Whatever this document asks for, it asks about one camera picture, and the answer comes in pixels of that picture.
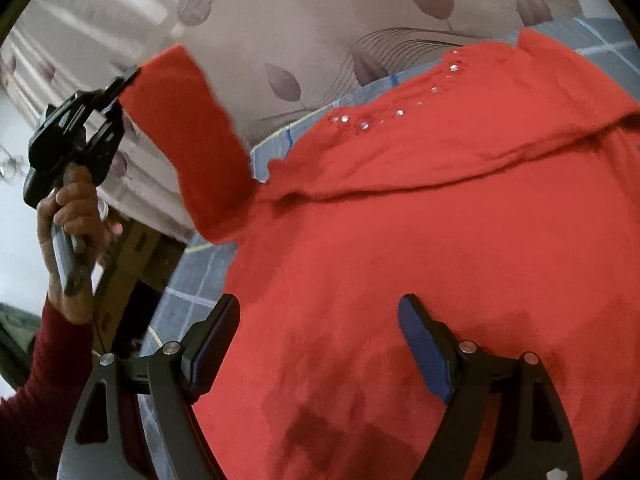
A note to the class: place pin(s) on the beige leaf print curtain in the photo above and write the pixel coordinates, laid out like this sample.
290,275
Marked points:
270,62

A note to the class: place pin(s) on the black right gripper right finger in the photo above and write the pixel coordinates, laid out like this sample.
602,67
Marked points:
510,403

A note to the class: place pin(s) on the dark red sleeve forearm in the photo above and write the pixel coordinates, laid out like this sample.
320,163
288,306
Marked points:
34,422

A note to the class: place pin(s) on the brown wooden cabinet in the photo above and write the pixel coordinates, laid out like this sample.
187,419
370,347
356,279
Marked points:
135,272

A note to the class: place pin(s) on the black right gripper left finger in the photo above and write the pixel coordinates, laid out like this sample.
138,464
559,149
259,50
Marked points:
106,439

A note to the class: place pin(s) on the red knit sweater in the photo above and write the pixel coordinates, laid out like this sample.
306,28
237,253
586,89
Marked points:
400,259

